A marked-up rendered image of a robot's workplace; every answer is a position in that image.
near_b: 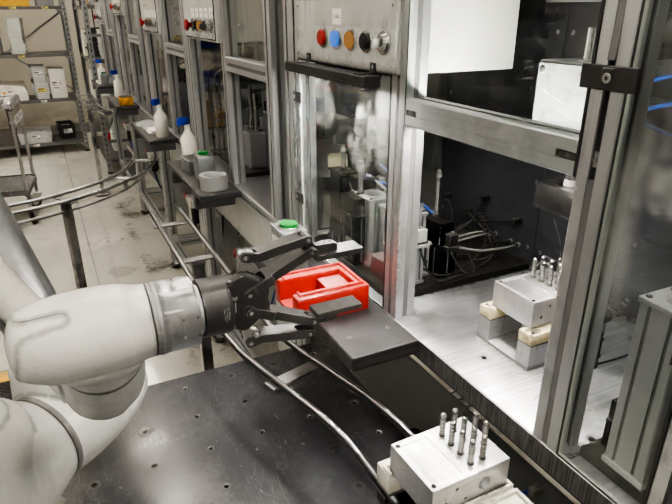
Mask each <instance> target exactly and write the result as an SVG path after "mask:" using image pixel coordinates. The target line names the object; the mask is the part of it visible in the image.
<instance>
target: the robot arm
mask: <svg viewBox="0 0 672 504"><path fill-rule="evenodd" d="M287 252H289V253H287ZM362 252H363V247H362V246H361V245H359V244H358V243H356V242H355V241H353V240H352V241H346V242H341V243H336V242H335V241H333V240H331V239H328V240H323V241H317V242H312V237H311V236H309V235H308V234H307V233H306V232H304V231H303V230H301V231H298V232H295V233H292V234H289V235H286V236H284V237H281V238H278V239H275V240H272V241H269V242H266V243H264V244H261V245H258V246H255V247H251V248H237V249H236V250H235V255H236V256H237V266H236V269H234V270H233V271H232V272H230V273H228V274H224V275H215V276H210V277H205V278H199V279H194V280H193V281H192V282H191V280H190V279H189V278H188V277H187V276H181V277H175V278H170V279H165V280H160V281H154V282H153V281H150V282H147V283H144V284H136V285H125V284H108V285H99V286H93V287H87V288H82V289H77V290H72V291H68V292H64V293H60V294H57V293H56V291H55V289H54V288H53V286H52V284H51V282H50V280H49V279H48V277H47V275H46V273H45V271H44V270H43V268H42V266H41V264H40V262H39V261H38V259H37V257H36V255H35V253H34V252H33V250H32V248H31V246H30V244H29V243H28V241H27V239H26V237H25V235H24V234H23V232H22V230H21V228H20V226H19V225H18V223H17V221H16V219H15V217H14V215H13V214H12V212H11V210H10V208H9V206H8V205H7V203H6V201H5V199H4V197H3V196H2V194H1V192H0V331H1V332H2V334H3V336H4V349H5V354H6V358H7V361H8V364H9V368H8V373H7V375H8V378H9V380H10V387H11V393H12V400H10V399H5V398H0V504H67V500H66V499H65V498H64V497H61V495H62V493H63V492H64V490H65V488H66V487H67V485H68V483H69V482H70V480H71V479H72V477H73V475H74V474H75V473H76V472H78V471H79V470H80V469H81V468H82V467H84V466H85V465H86V464H88V463H89V462H90V461H92V460H93V459H94V458H95V457H96V456H97V455H98V454H100V453H101V452H102V451H103V450H104V449H105V448H106V447H107V446H108V445H109V444H110V443H111V442H112V441H113V440H114V439H115V438H116V437H117V436H118V435H119V434H120V433H121V432H122V431H123V430H124V428H125V427H126V426H127V425H128V424H129V423H130V421H131V420H132V418H133V417H134V416H135V414H136V412H137V411H138V409H139V407H140V406H141V403H142V401H143V399H144V397H145V394H146V391H147V387H148V375H147V371H146V362H145V360H147V359H149V358H152V357H155V356H158V355H166V354H167V353H170V352H174V351H178V350H183V349H187V348H191V347H195V346H198V345H200V344H201V342H202V339H203V337H204V338H208V337H212V336H216V335H221V334H225V333H229V332H231V331H232V330H234V329H238V330H242V335H241V338H242V339H243V341H244V342H245V344H246V345H247V347H248V348H252V347H255V346H257V345H259V344H262V343H266V342H276V341H287V340H298V339H308V338H312V337H313V336H314V332H313V330H314V327H315V326H316V325H317V324H318V323H321V322H325V321H329V320H333V319H335V318H337V314H340V313H344V312H348V311H352V310H356V309H360V308H362V303H361V302H360V301H359V300H357V299H356V298H355V297H354V296H353V295H351V296H346V297H342V298H338V299H334V300H329V301H325V302H321V303H316V304H312V305H309V310H310V311H311V312H310V311H309V310H308V309H307V310H308V311H306V310H300V309H295V308H289V307H284V306H278V305H273V304H270V302H269V299H268V294H269V287H271V286H272V285H274V284H275V282H276V280H278V279H279V278H281V277H282V276H284V275H286V274H287V273H289V272H290V271H292V270H293V269H295V268H296V267H298V266H300V265H301V264H303V263H304V262H306V261H307V260H309V259H310V258H312V257H313V258H314V259H315V260H316V261H322V260H327V259H332V258H337V257H342V256H347V255H352V254H357V253H362ZM284 253H287V254H286V255H284V256H282V257H281V258H279V259H278V260H276V261H275V262H273V263H271V264H270V265H268V266H267V267H262V268H260V269H258V270H257V271H255V272H254V273H251V272H249V271H246V269H247V268H248V267H250V266H254V263H257V262H262V261H265V260H268V259H270V258H273V257H276V256H279V255H281V254H284ZM262 278H265V279H264V280H263V279H262ZM259 319H264V320H271V321H274V320H279V321H285V322H291V323H297V324H287V325H275V326H263V327H257V328H256V327H252V325H253V324H254V323H256V322H257V321H258V320H259Z"/></svg>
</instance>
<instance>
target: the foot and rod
mask: <svg viewBox="0 0 672 504"><path fill-rule="evenodd" d="M575 180H576V177H573V176H570V175H567V174H565V177H561V178H555V179H549V180H543V181H537V185H536V192H535V199H534V207H537V208H539V209H542V210H544V211H547V212H550V213H552V214H555V215H557V216H560V217H562V218H565V219H568V220H569V217H570V212H571V207H572V199H573V192H574V186H575Z"/></svg>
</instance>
